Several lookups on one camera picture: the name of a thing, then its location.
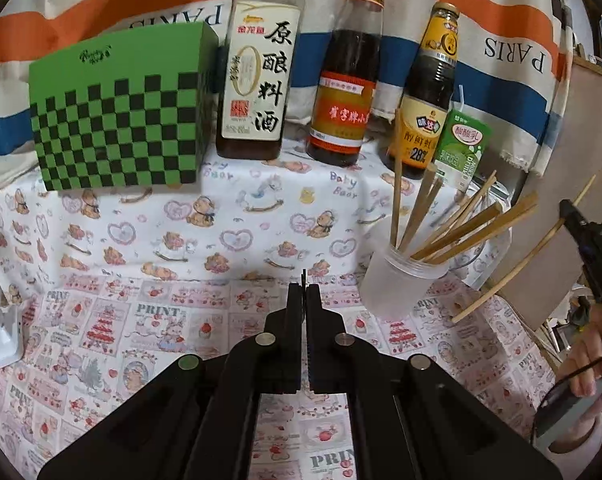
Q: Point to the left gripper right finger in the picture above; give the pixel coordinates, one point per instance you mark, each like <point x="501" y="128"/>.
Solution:
<point x="338" y="361"/>

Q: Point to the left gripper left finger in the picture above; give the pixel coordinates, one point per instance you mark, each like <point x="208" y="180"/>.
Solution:
<point x="270" y="361"/>

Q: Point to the clear plastic cup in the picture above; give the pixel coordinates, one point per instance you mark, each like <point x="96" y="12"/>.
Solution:
<point x="394" y="283"/>

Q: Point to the right hand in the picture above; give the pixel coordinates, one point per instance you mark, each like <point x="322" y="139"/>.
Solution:
<point x="584" y="363"/>

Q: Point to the brown board panel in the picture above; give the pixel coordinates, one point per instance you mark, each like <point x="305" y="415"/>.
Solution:
<point x="577" y="156"/>

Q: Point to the green drink carton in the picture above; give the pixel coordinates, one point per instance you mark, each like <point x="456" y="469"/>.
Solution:
<point x="463" y="141"/>

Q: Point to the printed tablecloth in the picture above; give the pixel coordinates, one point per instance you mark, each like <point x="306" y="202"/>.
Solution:
<point x="113" y="285"/>

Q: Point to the yellow label soy sauce bottle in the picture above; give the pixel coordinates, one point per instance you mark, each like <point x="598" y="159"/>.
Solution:
<point x="427" y="92"/>

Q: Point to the green checkered box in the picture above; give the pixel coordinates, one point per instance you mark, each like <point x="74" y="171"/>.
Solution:
<point x="131" y="108"/>

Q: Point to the cooking wine bottle white label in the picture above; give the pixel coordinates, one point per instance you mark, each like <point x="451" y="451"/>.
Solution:
<point x="259" y="49"/>

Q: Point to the red cap vinegar bottle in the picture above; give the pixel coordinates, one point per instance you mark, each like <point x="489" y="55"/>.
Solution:
<point x="347" y="84"/>

